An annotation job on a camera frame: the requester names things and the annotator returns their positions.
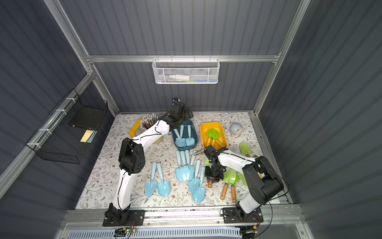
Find green shovel brown handle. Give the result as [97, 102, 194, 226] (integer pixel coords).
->
[205, 159, 212, 188]

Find green shovel wooden handle pair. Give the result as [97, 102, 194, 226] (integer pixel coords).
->
[220, 169, 237, 203]

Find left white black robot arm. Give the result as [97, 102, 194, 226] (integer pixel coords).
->
[104, 98, 193, 226]

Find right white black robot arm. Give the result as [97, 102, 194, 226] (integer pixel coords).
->
[202, 145, 284, 218]

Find teal storage box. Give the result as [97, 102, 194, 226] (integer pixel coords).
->
[171, 119, 199, 151]

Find yellow storage box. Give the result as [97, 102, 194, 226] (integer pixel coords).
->
[200, 122, 228, 150]

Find blue shovel mid right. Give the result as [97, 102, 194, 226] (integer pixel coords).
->
[189, 160, 201, 193]

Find blue shovel cluster back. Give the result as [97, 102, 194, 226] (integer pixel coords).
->
[180, 150, 195, 182]

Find blue shovel cluster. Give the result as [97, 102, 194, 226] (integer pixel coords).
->
[175, 151, 183, 182]
[180, 150, 195, 182]

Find colored pencils bunch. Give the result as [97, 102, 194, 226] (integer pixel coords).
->
[140, 114, 159, 129]

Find blue shovel cluster middle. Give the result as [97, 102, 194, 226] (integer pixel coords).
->
[175, 151, 183, 182]

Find white bottle in basket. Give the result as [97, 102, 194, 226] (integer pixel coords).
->
[169, 74, 190, 81]

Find green shovel far right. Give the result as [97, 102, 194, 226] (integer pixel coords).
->
[239, 142, 253, 157]

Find floral table mat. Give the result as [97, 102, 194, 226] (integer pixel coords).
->
[76, 112, 263, 209]

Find white round lamp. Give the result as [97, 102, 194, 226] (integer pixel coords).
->
[230, 122, 243, 138]

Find white perforated front panel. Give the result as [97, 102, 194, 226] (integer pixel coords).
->
[66, 226, 242, 239]

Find black notebook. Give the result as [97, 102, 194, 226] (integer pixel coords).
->
[69, 106, 105, 130]

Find yellow sticky notes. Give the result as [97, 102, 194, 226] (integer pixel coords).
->
[80, 130, 93, 142]

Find green shovel wooden handle right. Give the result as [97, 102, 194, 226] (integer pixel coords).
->
[231, 174, 239, 203]

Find white wire wall basket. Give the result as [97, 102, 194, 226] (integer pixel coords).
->
[152, 59, 220, 85]

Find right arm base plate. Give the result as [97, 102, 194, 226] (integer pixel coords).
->
[219, 207, 264, 225]

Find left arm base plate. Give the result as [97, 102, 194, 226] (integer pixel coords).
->
[102, 210, 145, 227]

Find black wire side basket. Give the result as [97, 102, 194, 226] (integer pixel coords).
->
[26, 90, 108, 164]

